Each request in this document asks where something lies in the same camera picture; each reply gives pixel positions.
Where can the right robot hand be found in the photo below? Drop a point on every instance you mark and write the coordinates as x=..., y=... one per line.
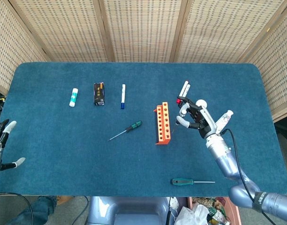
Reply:
x=205, y=124

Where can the black silver precision screwdriver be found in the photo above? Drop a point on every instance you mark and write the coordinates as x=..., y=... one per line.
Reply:
x=174, y=130

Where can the orange test tube rack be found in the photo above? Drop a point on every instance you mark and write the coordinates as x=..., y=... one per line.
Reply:
x=163, y=124

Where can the teal black large screwdriver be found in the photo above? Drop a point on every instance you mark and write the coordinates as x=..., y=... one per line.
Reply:
x=181, y=181

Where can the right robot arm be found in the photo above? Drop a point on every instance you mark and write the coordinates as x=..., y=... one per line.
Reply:
x=223, y=154

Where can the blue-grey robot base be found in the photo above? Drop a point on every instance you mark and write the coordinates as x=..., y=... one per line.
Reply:
x=124, y=208

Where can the white floral tube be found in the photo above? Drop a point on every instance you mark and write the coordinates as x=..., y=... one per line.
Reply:
x=224, y=118

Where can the white round jar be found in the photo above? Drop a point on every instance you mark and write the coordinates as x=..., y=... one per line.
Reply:
x=201, y=103

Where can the white marker black cap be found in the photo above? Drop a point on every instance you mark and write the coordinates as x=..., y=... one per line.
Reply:
x=187, y=89

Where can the white marker red cap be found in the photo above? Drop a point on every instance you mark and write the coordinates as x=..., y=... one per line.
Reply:
x=183, y=89

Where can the blue felt table cover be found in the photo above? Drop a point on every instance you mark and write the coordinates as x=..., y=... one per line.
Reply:
x=63, y=152

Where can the green black small screwdriver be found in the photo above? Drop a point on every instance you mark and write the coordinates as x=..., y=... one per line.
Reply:
x=135, y=125

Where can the person leg in jeans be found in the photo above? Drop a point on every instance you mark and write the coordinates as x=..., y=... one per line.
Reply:
x=35, y=211

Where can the tan shoe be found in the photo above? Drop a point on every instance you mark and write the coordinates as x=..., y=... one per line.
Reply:
x=63, y=199

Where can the white marker blue cap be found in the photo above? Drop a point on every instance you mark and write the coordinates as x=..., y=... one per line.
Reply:
x=123, y=96

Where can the pink storage bin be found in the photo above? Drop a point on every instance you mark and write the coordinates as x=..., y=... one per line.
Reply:
x=235, y=211

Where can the white plastic bag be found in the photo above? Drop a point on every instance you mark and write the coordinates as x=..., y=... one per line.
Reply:
x=192, y=215

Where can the white green glue stick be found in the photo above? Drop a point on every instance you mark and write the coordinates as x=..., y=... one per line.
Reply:
x=73, y=97

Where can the black ink box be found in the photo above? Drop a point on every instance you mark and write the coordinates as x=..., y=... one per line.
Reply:
x=99, y=93

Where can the woven wooden folding screen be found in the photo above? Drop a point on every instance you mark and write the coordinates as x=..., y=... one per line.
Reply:
x=143, y=30

